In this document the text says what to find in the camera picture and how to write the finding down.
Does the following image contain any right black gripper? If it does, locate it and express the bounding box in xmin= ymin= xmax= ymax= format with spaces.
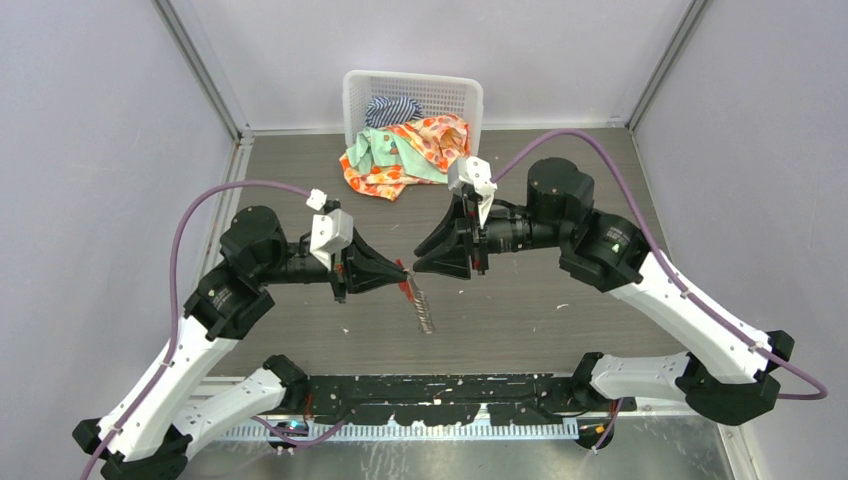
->
xmin=413 ymin=188 xmax=568 ymax=278

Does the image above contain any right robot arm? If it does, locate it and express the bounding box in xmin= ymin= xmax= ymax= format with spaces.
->
xmin=413 ymin=157 xmax=794 ymax=426

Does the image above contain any mint green cloth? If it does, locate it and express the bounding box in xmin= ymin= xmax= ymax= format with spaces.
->
xmin=341 ymin=126 xmax=450 ymax=185

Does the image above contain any blue striped cloth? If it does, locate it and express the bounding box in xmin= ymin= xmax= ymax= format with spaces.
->
xmin=365 ymin=96 xmax=423 ymax=128

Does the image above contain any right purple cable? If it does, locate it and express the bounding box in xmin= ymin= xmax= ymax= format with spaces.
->
xmin=491 ymin=128 xmax=830 ymax=452

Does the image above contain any metal keyring holder red handle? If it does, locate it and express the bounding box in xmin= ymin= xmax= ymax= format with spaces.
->
xmin=395 ymin=259 xmax=436 ymax=334

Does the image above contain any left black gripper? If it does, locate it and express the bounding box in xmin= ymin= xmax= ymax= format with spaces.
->
xmin=257 ymin=224 xmax=408 ymax=301

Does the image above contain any white plastic laundry basket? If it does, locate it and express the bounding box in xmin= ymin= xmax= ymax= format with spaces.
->
xmin=342 ymin=70 xmax=484 ymax=155

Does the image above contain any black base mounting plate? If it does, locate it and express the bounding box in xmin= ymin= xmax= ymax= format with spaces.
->
xmin=267 ymin=373 xmax=615 ymax=426

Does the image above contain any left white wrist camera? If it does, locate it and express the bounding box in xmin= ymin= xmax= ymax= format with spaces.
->
xmin=306 ymin=189 xmax=354 ymax=271

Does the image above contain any purple cable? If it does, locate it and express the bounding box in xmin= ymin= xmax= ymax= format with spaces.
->
xmin=79 ymin=180 xmax=360 ymax=480
xmin=491 ymin=128 xmax=830 ymax=452

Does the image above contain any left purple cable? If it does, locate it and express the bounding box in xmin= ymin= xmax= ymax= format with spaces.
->
xmin=79 ymin=180 xmax=360 ymax=480

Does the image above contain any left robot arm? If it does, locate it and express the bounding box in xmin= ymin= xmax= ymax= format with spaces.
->
xmin=73 ymin=206 xmax=407 ymax=479

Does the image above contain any orange floral cloth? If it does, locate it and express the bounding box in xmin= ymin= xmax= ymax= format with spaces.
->
xmin=339 ymin=114 xmax=472 ymax=201

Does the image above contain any white slotted cable duct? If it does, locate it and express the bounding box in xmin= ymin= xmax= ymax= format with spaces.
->
xmin=218 ymin=418 xmax=579 ymax=442

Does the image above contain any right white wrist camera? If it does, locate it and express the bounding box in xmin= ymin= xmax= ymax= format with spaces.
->
xmin=447 ymin=156 xmax=497 ymax=227

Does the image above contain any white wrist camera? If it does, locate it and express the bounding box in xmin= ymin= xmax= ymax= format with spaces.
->
xmin=306 ymin=189 xmax=354 ymax=271
xmin=447 ymin=156 xmax=497 ymax=227

